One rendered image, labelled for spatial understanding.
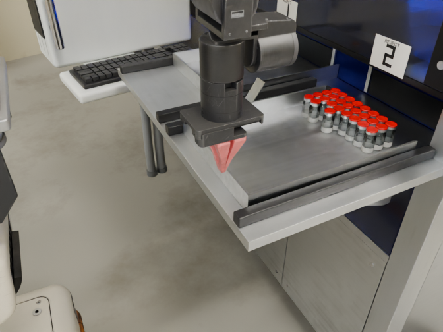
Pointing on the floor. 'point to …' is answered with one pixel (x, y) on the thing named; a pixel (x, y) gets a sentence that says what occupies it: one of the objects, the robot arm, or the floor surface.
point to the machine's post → (411, 251)
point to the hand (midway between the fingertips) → (221, 165)
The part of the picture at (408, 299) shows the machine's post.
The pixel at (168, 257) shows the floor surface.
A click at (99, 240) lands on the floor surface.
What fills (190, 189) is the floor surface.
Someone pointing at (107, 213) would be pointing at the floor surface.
